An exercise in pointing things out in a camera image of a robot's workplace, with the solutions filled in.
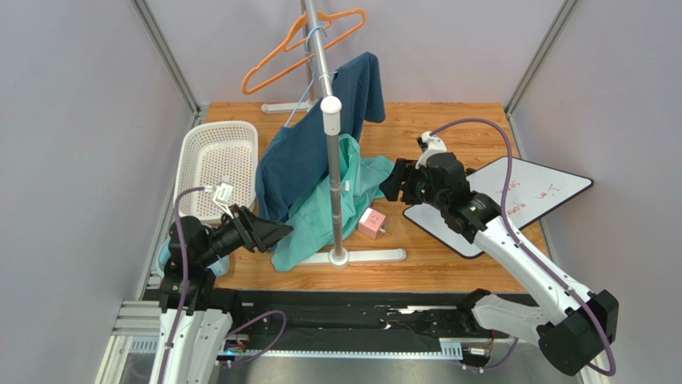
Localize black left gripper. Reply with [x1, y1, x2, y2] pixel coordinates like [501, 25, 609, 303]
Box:
[199, 203, 293, 266]

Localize white perforated plastic basket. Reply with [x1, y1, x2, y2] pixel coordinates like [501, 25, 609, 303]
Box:
[174, 121, 259, 208]

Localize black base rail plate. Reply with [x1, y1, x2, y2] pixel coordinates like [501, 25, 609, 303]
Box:
[223, 290, 491, 354]

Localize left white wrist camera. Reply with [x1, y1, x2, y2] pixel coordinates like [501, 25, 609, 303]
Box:
[203, 182, 234, 218]

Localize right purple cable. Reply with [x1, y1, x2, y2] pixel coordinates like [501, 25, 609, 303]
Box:
[429, 118, 618, 378]

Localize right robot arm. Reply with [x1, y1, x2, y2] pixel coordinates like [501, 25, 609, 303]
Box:
[379, 152, 620, 376]

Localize pink power adapter cube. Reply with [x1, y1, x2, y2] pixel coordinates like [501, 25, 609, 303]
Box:
[357, 208, 387, 239]

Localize light blue wire hanger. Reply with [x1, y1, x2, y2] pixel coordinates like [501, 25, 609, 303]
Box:
[283, 26, 327, 128]

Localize dark blue t shirt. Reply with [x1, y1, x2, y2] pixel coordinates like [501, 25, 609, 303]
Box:
[255, 52, 386, 222]

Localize silver clothes rack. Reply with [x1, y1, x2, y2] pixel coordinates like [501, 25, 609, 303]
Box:
[261, 0, 407, 269]

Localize light blue headphones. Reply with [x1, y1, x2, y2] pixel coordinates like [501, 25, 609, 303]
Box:
[155, 238, 231, 278]

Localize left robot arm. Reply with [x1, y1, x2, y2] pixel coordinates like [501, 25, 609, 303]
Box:
[149, 205, 293, 383]

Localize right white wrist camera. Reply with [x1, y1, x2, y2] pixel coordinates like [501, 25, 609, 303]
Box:
[415, 131, 447, 169]

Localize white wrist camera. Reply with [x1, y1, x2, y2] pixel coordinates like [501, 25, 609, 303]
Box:
[415, 131, 447, 169]
[203, 182, 234, 218]

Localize teal t shirt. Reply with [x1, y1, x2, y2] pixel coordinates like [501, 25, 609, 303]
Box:
[271, 134, 394, 272]

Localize white dry erase board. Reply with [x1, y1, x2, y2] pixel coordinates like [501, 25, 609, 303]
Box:
[403, 156, 594, 259]

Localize purple cable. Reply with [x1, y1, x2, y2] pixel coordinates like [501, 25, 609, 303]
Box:
[155, 186, 215, 384]
[429, 118, 618, 378]

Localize orange plastic hanger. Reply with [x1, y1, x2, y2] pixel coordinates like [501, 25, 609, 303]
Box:
[240, 8, 369, 97]

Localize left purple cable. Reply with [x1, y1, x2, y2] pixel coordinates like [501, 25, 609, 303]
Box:
[155, 186, 215, 384]

